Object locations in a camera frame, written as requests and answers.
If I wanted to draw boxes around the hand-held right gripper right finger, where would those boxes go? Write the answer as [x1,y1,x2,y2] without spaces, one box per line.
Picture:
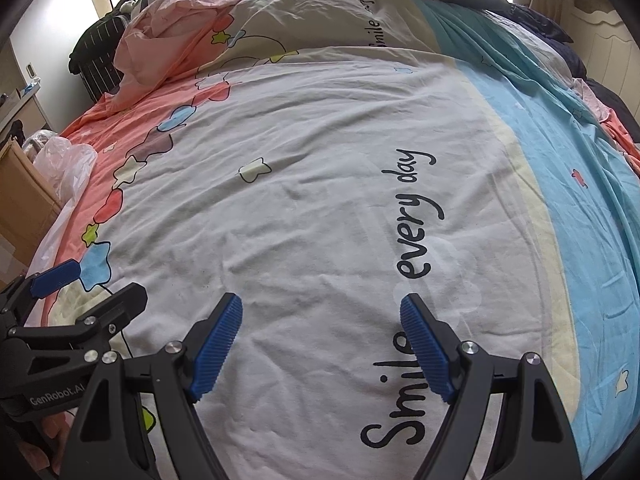
[400,294,583,480]

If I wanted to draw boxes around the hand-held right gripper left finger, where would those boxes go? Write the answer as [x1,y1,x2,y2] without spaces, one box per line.
[60,292,244,480]

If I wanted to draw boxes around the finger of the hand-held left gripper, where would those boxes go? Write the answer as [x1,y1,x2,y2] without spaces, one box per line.
[0,259,82,311]
[7,282,148,361]

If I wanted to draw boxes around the brown cardboard box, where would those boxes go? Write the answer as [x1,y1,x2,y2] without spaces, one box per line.
[0,140,66,276]

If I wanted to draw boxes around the white plastic bag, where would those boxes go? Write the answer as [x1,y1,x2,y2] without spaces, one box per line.
[30,137,96,281]

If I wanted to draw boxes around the white dressing desk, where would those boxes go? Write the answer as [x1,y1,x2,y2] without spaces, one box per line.
[0,75,56,146]

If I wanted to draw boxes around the printed cartoon bed sheet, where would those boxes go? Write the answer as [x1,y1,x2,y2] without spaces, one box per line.
[25,0,640,480]

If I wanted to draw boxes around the black striped suitcase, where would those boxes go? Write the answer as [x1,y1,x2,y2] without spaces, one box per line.
[67,0,136,103]

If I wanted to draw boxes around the pink quilt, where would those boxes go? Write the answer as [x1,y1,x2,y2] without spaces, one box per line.
[115,0,251,101]

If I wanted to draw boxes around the dark navy bedding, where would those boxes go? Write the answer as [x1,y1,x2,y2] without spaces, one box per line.
[480,2,588,78]

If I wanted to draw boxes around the cream carved headboard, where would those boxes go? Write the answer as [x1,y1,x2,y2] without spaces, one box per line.
[525,0,640,106]

